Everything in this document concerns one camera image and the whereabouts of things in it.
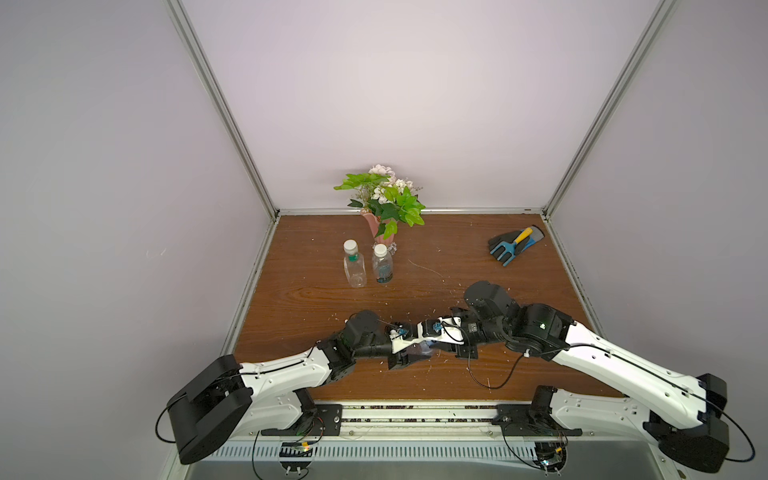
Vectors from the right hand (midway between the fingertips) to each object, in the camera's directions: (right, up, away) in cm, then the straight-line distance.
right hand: (430, 327), depth 66 cm
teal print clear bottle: (-12, +12, +29) cm, 33 cm away
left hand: (0, -6, +6) cm, 9 cm away
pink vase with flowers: (-11, +31, +18) cm, 38 cm away
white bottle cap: (-21, +18, +19) cm, 33 cm away
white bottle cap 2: (-13, +17, +23) cm, 31 cm away
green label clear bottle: (-21, +12, +25) cm, 35 cm away
